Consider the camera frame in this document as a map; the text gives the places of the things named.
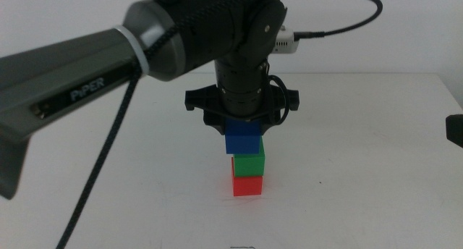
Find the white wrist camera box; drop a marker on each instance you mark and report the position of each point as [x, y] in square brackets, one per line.
[287, 42]

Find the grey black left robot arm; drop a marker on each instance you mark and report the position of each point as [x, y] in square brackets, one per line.
[72, 68]

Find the green cube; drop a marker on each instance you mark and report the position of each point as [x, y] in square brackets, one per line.
[249, 165]

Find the blue cube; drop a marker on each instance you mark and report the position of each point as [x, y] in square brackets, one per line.
[242, 140]

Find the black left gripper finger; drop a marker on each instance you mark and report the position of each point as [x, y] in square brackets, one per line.
[267, 127]
[220, 127]

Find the red cube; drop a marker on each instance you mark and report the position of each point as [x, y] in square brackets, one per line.
[247, 186]

